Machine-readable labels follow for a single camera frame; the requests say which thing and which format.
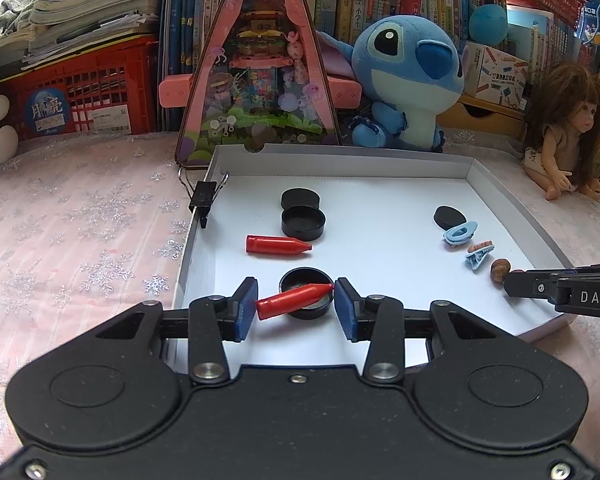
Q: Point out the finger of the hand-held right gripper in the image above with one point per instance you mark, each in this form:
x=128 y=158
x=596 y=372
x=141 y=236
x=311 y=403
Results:
x=530 y=286

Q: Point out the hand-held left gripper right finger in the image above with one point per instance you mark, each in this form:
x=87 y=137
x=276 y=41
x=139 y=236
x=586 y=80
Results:
x=343 y=310

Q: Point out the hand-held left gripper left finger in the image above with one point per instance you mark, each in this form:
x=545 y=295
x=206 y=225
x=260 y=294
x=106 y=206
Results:
x=248 y=306

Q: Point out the small brown nut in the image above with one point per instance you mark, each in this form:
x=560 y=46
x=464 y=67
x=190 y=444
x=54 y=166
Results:
x=500 y=270

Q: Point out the red crayon-shaped toy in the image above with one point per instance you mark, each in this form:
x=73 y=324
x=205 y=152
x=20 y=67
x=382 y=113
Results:
x=290 y=301
x=275 y=246

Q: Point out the large black round cap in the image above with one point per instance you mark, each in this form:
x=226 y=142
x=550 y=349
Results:
x=300 y=277

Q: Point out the blue clip with brown beads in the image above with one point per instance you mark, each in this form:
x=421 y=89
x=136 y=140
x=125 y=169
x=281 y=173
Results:
x=477 y=260

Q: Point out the light blue hair claw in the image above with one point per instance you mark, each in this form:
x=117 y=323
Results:
x=457 y=234

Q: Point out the white cardboard tray box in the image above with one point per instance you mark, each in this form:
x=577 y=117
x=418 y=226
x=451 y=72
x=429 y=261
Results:
x=380 y=220

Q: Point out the small black round cap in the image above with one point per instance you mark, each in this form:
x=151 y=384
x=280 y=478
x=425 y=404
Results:
x=303 y=220

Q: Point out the black disc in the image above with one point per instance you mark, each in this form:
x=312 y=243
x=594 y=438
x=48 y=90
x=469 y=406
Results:
x=447 y=215

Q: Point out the black binder clip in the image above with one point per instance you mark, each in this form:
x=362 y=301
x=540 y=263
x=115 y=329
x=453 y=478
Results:
x=203 y=195

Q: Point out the brown-haired baby doll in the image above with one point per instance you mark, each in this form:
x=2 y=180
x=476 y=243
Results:
x=565 y=135

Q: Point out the wooden drawer box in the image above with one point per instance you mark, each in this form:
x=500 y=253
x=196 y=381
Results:
x=480 y=115

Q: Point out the white box with coloured print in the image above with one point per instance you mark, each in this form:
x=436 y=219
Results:
x=497 y=77

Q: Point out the pink triangular toy box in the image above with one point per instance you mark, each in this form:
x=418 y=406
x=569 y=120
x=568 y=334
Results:
x=260 y=75

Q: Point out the blue alien plush toy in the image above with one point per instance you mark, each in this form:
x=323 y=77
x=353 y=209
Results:
x=410 y=80

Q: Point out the row of upright books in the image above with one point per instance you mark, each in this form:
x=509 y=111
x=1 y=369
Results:
x=560 y=40

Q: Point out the red plastic crate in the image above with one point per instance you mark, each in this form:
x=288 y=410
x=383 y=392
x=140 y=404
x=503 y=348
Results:
x=105 y=90

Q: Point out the large blue plush toy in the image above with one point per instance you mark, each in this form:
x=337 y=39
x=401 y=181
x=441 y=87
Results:
x=487 y=22

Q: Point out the row of thin blue books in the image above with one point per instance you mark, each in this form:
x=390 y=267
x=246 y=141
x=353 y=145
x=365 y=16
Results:
x=190 y=15

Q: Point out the row of shelf books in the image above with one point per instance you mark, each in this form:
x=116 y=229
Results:
x=360 y=5

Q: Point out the stack of books and papers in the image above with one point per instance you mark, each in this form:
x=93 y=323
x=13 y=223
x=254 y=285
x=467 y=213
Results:
x=80 y=5

